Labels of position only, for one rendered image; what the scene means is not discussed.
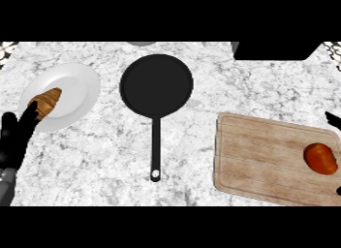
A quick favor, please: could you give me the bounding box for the wooden cutting board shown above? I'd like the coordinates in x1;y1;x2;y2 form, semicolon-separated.
212;111;341;207

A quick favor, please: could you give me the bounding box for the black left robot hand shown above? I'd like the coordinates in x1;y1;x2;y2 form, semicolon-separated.
0;101;40;178

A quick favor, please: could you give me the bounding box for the black appliance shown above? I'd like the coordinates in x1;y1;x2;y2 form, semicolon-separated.
230;42;323;61

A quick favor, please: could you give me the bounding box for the black frying pan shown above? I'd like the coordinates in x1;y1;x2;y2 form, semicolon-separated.
119;53;194;183

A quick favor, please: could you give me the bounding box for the red tomato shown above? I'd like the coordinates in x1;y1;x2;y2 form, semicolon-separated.
303;142;339;176

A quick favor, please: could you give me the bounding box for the brown croissant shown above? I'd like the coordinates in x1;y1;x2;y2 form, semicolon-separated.
26;87;63;122

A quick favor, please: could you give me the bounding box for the white round plate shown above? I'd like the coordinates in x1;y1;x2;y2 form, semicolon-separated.
17;62;101;133

